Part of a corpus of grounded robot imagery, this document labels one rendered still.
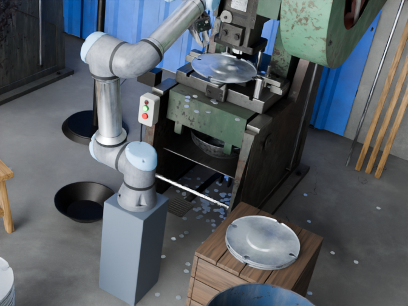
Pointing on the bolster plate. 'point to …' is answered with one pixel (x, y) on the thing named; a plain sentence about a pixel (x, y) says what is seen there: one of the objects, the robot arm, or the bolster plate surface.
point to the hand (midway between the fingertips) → (202, 43)
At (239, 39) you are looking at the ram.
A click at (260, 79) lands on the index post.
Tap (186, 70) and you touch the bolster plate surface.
